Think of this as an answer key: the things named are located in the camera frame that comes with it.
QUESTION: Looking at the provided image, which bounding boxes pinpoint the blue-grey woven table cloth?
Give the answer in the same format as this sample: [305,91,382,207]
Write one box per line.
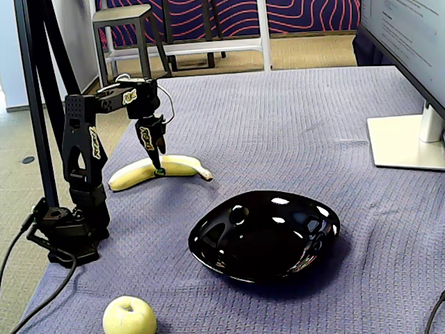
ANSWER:
[19,65,445,334]

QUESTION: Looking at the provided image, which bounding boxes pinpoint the black lattice robot base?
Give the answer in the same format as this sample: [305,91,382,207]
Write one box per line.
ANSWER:
[26,205,111,268]

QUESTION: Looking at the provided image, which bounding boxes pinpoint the silver monitor stand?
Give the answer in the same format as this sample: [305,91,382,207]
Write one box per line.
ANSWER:
[367,100,445,172]

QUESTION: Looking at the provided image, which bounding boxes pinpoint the black camera stand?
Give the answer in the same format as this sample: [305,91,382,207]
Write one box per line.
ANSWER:
[13,0,92,209]

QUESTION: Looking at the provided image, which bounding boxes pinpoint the yellow banana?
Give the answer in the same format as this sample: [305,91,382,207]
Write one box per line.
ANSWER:
[107,154,213,192]

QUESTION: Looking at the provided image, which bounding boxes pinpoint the grey metal stool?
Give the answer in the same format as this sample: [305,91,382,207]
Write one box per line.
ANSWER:
[92,3,174,92]

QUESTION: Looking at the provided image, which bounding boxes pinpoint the green apple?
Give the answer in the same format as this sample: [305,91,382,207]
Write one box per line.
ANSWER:
[102,295,158,334]

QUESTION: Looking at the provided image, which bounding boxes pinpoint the computer monitor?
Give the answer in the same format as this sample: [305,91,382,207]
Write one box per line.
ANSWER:
[359,0,445,119]

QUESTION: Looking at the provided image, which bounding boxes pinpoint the red white servo wire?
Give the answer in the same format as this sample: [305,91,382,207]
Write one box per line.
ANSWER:
[155,83,175,125]
[97,72,131,93]

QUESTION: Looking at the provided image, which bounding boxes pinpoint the thin black cable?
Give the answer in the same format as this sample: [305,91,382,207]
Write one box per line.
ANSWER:
[426,290,445,334]

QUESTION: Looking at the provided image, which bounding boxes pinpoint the white table frame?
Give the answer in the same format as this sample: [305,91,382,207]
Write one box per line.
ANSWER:
[104,0,274,79]

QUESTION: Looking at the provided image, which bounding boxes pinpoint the thick black cable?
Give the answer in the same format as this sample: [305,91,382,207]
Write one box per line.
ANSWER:
[0,212,36,279]
[8,247,78,334]

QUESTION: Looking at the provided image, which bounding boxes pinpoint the glossy black plate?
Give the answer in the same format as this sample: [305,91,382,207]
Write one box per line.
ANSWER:
[188,190,341,285]

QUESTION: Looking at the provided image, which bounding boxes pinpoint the black chair frame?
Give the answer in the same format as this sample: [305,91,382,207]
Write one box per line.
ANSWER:
[161,0,227,70]

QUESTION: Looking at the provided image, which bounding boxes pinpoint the purple panel with red lines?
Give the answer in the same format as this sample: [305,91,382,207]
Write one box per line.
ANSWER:
[96,0,362,48]

